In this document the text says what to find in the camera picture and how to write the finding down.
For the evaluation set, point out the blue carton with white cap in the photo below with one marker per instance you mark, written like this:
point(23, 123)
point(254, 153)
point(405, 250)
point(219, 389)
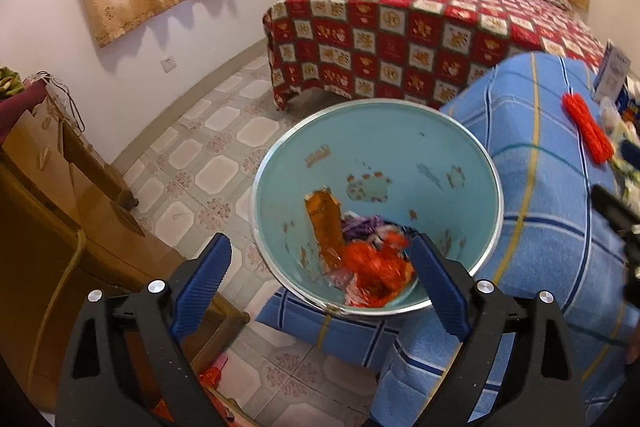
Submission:
point(631, 102)

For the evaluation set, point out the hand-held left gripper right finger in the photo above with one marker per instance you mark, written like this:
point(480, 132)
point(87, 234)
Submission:
point(440, 287)

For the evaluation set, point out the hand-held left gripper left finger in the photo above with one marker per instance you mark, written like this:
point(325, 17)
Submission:
point(200, 292)

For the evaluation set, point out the white wall socket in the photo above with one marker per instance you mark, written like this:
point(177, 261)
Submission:
point(169, 64)

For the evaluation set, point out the wooden cabinet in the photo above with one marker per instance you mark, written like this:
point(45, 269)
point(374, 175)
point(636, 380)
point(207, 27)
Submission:
point(40, 207)

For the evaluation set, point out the red plastic bag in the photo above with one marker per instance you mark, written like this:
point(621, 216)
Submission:
point(212, 377)

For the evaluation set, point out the clear plastic bag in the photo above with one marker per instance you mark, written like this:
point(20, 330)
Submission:
point(611, 112)

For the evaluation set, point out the maroon cloth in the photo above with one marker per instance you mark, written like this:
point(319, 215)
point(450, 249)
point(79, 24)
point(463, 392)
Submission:
point(17, 103)

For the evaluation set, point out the light blue enamel basin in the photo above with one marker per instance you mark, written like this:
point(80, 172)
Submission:
point(390, 147)

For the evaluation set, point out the blue plaid tablecloth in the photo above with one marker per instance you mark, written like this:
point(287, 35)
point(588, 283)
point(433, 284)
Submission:
point(540, 187)

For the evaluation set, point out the pink plastic wrapper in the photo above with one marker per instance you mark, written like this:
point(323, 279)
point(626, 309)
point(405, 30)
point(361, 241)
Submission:
point(355, 292)

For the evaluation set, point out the red knitted strip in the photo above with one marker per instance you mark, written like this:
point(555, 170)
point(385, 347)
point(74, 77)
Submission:
point(587, 127)

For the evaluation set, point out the orange foil wrapper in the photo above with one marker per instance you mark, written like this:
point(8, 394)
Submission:
point(325, 227)

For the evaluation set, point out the white milk carton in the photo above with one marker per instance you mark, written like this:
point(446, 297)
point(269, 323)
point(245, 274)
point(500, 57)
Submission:
point(612, 72)

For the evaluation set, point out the green cloth item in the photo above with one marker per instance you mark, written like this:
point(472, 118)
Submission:
point(7, 79)

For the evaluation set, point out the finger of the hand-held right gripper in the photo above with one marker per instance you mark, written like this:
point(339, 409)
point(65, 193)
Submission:
point(612, 209)

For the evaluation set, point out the red checked bedspread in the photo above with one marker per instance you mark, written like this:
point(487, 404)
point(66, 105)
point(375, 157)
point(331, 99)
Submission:
point(400, 32)

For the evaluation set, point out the purple wrapper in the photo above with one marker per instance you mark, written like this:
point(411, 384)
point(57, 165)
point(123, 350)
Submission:
point(362, 227)

